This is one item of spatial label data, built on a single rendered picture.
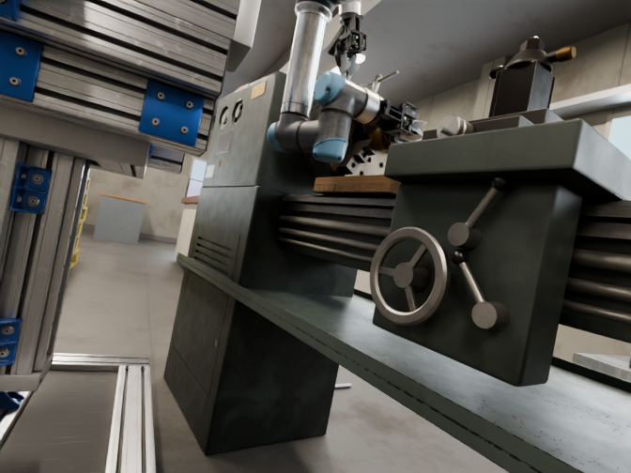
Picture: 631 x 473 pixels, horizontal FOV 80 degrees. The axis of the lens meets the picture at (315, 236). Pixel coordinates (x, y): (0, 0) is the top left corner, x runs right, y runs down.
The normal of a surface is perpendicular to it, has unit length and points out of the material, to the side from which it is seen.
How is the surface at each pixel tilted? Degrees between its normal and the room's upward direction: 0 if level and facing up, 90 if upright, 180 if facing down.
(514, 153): 90
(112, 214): 90
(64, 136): 90
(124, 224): 90
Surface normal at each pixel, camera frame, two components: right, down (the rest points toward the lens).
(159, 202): 0.42, 0.07
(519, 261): -0.81, -0.16
